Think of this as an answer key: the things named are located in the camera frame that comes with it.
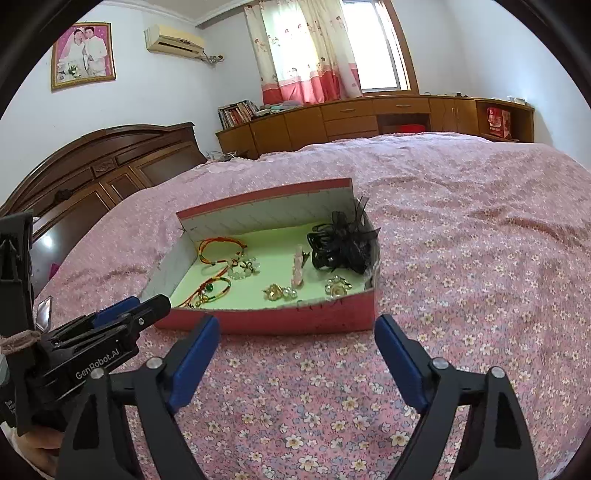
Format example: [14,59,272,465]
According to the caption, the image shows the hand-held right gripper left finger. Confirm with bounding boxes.
[56,314,221,480]

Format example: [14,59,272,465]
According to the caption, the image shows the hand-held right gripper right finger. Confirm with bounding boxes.
[374,314,539,480]

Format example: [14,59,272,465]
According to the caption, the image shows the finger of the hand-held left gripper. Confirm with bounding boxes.
[115,294,172,332]
[92,296,143,325]

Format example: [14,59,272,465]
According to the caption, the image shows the rainbow bracelet with green bead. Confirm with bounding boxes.
[174,276,232,309]

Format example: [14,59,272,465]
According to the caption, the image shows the pink cardboard box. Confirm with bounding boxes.
[141,178,382,334]

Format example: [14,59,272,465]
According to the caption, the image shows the pale jade bead bracelet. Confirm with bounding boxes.
[228,257,262,280]

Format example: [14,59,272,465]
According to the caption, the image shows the pink bunny hair clip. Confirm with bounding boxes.
[292,244,309,288]

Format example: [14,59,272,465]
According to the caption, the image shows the person's left hand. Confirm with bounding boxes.
[14,427,63,467]

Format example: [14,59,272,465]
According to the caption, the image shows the brown twine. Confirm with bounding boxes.
[0,329,43,357]

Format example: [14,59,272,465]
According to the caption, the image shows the black ribbon hair bow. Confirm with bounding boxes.
[306,196,382,278]

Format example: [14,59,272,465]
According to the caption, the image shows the dark wooden headboard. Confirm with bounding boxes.
[0,122,208,289]

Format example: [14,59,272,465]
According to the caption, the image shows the row of books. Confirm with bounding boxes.
[218,100,259,130]

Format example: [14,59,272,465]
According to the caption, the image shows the folded clothes pile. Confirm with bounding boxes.
[255,99,302,117]

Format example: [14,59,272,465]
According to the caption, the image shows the long wooden cabinet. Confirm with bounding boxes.
[215,95,535,158]

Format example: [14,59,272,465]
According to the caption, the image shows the framed wedding photo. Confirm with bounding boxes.
[51,21,117,92]

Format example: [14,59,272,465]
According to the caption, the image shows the red gift box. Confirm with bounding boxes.
[487,107,513,140]

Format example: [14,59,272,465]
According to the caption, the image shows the pink patterned curtain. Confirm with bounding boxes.
[244,0,363,106]

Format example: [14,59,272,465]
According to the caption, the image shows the window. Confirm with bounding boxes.
[342,0,413,94]

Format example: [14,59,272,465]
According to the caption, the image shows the thin rainbow cord bracelet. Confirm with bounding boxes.
[198,236,246,267]

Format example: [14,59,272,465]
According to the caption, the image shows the white charging cable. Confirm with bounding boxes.
[205,150,251,163]

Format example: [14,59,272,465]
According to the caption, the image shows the wall air conditioner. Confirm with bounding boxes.
[144,25,206,59]

